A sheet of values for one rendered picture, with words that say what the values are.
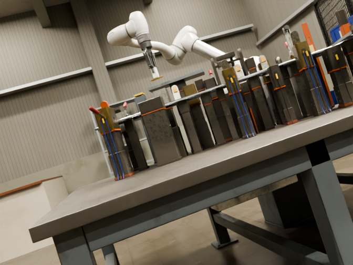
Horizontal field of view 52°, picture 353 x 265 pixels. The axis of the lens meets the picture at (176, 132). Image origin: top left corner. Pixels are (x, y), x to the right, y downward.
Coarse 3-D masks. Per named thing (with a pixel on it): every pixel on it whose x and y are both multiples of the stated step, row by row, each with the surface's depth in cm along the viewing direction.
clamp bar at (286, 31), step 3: (285, 27) 200; (288, 27) 200; (282, 30) 205; (285, 30) 204; (288, 30) 203; (285, 33) 203; (288, 33) 203; (285, 36) 203; (288, 36) 203; (288, 39) 203; (288, 42) 202; (288, 45) 202; (291, 45) 202; (291, 48) 201; (291, 51) 201
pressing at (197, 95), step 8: (280, 64) 178; (288, 64) 195; (256, 72) 183; (264, 72) 194; (240, 80) 196; (216, 88) 197; (224, 88) 200; (192, 96) 197; (200, 96) 204; (168, 104) 187; (176, 104) 205; (120, 120) 190; (96, 128) 193
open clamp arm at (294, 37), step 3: (291, 33) 170; (294, 33) 170; (297, 33) 170; (291, 36) 171; (294, 36) 171; (297, 36) 171; (291, 39) 172; (294, 39) 171; (297, 39) 171; (291, 42) 173; (294, 42) 171; (297, 42) 171
